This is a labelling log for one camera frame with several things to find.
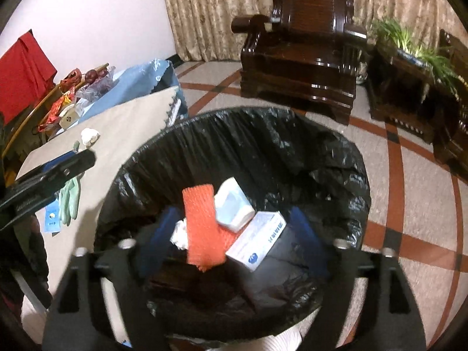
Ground red cloth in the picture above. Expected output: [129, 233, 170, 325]
[0, 31, 58, 125]

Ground light wooden furniture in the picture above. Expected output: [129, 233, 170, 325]
[0, 62, 110, 161]

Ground clear glass fruit bowl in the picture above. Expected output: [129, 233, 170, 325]
[76, 66, 118, 101]

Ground potted green plant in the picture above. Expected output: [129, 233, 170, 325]
[369, 18, 468, 96]

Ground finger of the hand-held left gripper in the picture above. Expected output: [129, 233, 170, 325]
[16, 152, 79, 187]
[37, 149, 96, 191]

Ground orange foam net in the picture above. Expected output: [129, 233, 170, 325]
[182, 183, 227, 272]

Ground small white paper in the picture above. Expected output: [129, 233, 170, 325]
[170, 218, 191, 251]

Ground dark wooden armchair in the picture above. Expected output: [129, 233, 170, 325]
[433, 29, 468, 181]
[231, 0, 368, 125]

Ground person's white trouser leg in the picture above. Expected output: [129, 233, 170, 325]
[249, 331, 304, 351]

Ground white blue medicine box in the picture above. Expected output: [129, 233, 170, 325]
[226, 211, 286, 273]

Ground dark wooden side table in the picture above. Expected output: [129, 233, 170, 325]
[366, 42, 445, 143]

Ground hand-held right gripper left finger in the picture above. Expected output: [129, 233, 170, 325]
[42, 207, 183, 351]

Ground light blue white carton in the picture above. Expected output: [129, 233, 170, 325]
[213, 176, 255, 233]

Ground red snack packet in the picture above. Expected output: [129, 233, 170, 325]
[38, 95, 74, 132]

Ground green rubber glove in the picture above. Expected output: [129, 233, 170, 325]
[58, 140, 82, 226]

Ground floral beige curtain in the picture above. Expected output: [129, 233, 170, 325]
[159, 0, 468, 92]

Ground blue card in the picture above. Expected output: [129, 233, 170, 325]
[44, 205, 61, 233]

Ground blue tablecloth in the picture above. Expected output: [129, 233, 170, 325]
[75, 58, 189, 125]

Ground white tissue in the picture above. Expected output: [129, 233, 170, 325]
[80, 128, 100, 147]

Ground red plastic bag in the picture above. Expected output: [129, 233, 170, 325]
[60, 68, 83, 90]

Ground small beige box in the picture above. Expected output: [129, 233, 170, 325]
[58, 111, 79, 130]

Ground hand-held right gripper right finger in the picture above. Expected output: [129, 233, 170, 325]
[289, 205, 428, 351]

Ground black bagged waste bin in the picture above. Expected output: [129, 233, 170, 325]
[93, 106, 371, 348]

